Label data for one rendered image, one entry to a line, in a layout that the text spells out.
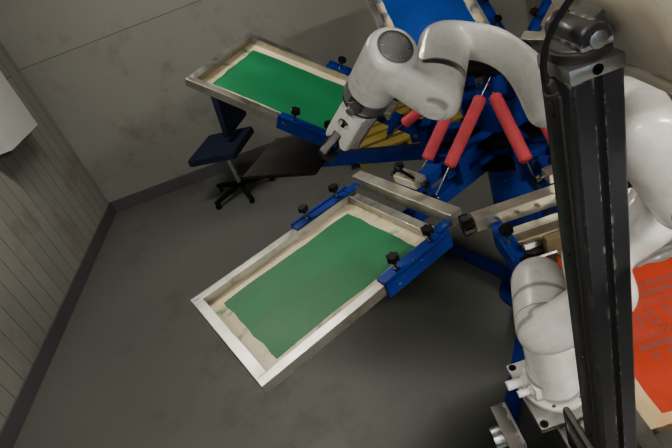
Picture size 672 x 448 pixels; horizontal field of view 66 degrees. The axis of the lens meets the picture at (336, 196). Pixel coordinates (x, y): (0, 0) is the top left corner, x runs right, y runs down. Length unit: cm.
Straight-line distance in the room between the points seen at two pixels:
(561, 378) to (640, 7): 78
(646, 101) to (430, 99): 26
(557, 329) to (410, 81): 44
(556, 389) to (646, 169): 53
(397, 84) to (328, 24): 429
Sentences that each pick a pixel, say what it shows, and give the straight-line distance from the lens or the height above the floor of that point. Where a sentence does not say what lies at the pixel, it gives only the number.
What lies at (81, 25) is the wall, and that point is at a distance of 515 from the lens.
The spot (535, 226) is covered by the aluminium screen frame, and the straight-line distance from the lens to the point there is 177.
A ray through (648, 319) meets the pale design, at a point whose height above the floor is 96.
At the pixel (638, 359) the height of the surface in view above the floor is 96.
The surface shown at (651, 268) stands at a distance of 167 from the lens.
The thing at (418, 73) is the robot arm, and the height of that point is 186.
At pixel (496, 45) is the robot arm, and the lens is 78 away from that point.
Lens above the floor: 210
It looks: 30 degrees down
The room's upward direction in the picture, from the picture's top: 21 degrees counter-clockwise
